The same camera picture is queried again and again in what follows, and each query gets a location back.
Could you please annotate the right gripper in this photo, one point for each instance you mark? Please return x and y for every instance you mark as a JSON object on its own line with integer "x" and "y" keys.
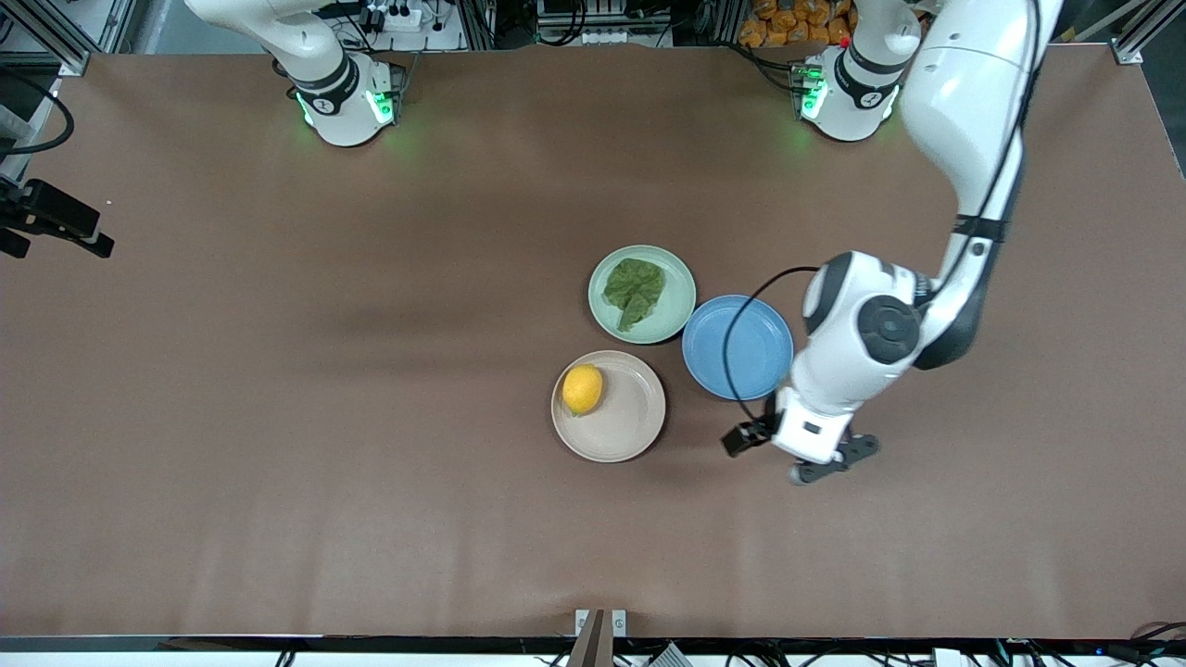
{"x": 51, "y": 215}

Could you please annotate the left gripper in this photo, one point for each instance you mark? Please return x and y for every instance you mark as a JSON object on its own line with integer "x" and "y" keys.
{"x": 752, "y": 434}

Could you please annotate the yellow lemon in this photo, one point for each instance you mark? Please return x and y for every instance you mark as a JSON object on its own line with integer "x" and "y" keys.
{"x": 582, "y": 388}

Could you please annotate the green lettuce leaf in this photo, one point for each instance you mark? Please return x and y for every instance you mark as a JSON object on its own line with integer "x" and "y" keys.
{"x": 635, "y": 289}

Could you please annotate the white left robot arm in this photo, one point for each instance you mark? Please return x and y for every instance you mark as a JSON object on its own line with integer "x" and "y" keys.
{"x": 964, "y": 102}

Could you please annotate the blue plate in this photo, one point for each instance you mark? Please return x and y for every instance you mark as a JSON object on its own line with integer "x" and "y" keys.
{"x": 755, "y": 352}

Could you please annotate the beige plate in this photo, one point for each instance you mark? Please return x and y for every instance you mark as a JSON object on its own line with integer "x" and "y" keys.
{"x": 630, "y": 412}

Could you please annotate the light green plate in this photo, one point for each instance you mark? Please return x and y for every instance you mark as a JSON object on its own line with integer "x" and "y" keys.
{"x": 681, "y": 296}

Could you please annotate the grey ribbed box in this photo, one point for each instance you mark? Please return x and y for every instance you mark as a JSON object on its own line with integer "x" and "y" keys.
{"x": 669, "y": 658}

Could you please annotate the brown bar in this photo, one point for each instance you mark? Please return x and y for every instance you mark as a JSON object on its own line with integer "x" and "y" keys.
{"x": 593, "y": 648}

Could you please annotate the pile of orange items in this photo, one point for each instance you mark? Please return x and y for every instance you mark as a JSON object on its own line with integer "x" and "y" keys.
{"x": 788, "y": 23}

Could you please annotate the white power strip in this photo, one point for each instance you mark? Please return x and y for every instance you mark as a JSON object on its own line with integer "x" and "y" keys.
{"x": 398, "y": 17}

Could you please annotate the black electronics rack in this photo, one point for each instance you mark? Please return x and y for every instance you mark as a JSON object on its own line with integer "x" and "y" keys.
{"x": 602, "y": 18}

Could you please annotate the aluminium frame post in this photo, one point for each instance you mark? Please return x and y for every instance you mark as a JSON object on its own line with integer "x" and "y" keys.
{"x": 1129, "y": 51}
{"x": 111, "y": 23}

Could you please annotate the silver metal bracket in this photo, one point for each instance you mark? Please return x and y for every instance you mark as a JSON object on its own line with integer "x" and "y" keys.
{"x": 619, "y": 622}

